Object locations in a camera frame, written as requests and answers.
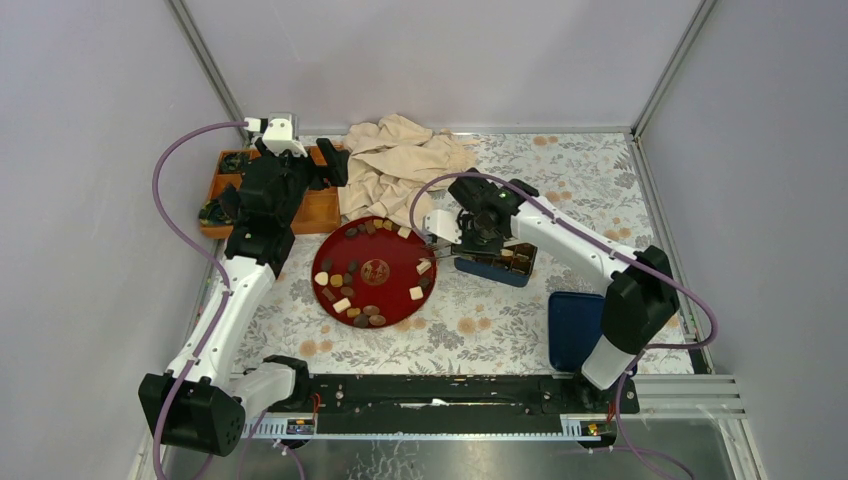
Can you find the wooden compartment tray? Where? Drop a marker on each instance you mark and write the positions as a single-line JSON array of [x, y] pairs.
[[319, 211]]

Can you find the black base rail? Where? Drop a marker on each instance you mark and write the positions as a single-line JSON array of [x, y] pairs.
[[454, 405]]

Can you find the beige crumpled cloth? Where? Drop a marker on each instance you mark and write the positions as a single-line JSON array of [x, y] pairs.
[[390, 161]]

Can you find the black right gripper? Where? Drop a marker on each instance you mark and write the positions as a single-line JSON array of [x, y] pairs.
[[464, 221]]

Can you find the navy chocolate box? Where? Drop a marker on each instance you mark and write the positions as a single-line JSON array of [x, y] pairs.
[[513, 267]]

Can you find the red round tray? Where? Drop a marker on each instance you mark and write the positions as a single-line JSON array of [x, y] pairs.
[[364, 282]]

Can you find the dark rolled tie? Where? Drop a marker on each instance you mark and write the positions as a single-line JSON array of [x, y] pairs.
[[233, 162]]

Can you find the white block chocolate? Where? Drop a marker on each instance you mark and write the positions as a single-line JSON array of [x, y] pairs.
[[416, 293]]

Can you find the navy box lid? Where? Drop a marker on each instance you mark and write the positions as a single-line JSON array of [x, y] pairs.
[[575, 327]]

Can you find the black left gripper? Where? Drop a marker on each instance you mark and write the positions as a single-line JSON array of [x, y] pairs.
[[336, 163]]

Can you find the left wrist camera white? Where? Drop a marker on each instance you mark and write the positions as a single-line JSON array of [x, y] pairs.
[[276, 135]]

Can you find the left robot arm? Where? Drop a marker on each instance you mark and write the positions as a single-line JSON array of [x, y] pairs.
[[195, 404]]

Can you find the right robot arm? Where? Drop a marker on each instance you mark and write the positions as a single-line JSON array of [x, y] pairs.
[[639, 298]]

